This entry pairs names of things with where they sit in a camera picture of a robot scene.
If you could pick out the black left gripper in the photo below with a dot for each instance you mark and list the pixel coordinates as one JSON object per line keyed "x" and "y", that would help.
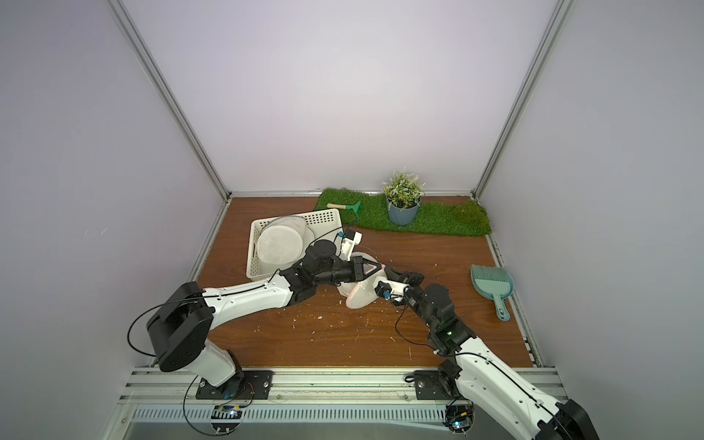
{"x": 355, "y": 270}

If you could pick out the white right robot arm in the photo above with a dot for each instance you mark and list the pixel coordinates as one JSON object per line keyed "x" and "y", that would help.
{"x": 479, "y": 375}

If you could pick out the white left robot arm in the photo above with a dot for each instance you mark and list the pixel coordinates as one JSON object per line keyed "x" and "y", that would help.
{"x": 179, "y": 330}

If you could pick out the white perforated plastic basket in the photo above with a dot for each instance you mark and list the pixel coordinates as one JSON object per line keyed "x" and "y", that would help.
{"x": 324, "y": 224}

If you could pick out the green artificial grass mat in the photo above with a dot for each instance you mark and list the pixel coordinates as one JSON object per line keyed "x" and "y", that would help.
{"x": 465, "y": 219}

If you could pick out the artificial plant in teal pot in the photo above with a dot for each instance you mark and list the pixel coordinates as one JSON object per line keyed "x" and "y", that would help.
{"x": 404, "y": 193}

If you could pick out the teal plastic dustpan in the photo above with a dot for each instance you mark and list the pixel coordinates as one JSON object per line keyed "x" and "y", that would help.
{"x": 495, "y": 284}

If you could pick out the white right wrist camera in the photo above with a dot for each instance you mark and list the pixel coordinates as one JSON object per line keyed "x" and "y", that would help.
{"x": 391, "y": 291}

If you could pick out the green rake with wooden handle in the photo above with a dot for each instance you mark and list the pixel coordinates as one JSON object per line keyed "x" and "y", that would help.
{"x": 355, "y": 208}

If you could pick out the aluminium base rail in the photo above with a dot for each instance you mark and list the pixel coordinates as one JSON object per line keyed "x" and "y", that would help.
{"x": 276, "y": 396}

